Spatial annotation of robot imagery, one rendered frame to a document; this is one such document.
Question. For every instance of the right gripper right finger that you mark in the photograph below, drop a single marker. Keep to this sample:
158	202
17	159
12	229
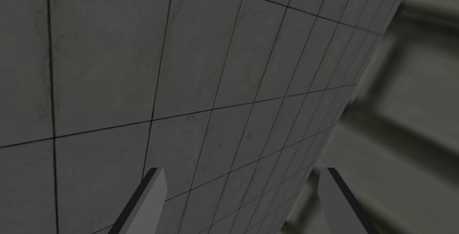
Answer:
340	209

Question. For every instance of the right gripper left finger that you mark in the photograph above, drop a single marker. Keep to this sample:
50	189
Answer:
145	207

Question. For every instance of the grey panelled door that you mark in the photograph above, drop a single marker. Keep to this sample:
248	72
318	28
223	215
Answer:
401	119

